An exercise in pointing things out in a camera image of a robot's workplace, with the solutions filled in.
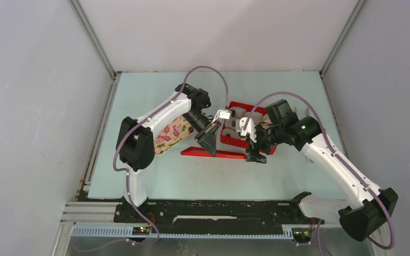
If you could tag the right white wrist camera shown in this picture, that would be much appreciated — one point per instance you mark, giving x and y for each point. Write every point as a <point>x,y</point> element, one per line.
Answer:
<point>247,129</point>

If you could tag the floral pattern tray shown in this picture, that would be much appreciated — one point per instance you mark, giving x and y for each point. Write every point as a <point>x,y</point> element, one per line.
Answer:
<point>172,134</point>

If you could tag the red chocolate box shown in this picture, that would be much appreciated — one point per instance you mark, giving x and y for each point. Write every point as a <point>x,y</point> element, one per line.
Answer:
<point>229,135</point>

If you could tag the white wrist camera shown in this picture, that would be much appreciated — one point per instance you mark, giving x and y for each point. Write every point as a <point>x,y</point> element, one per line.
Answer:
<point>247,129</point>
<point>222,114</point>

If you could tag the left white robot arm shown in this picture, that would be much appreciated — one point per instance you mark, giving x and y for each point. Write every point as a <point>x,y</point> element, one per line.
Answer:
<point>135,149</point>

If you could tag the red box lid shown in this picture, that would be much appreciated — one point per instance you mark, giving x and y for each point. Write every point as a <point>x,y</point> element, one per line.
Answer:
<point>200,152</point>

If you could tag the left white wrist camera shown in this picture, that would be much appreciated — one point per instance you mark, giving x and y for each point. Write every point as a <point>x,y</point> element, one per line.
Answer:
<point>222,114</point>

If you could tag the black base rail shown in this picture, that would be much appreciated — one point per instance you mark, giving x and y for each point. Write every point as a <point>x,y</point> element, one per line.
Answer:
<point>214,217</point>

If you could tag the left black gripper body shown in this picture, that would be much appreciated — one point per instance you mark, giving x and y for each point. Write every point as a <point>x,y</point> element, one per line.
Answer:
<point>201,137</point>

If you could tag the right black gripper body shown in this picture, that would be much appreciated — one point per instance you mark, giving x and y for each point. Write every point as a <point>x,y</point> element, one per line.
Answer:
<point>262,143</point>

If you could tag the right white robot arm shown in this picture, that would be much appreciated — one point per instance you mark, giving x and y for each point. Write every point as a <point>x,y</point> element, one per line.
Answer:
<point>366,206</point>

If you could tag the white handled metal tongs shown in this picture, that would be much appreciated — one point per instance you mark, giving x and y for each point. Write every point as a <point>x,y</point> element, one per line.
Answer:
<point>307,113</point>

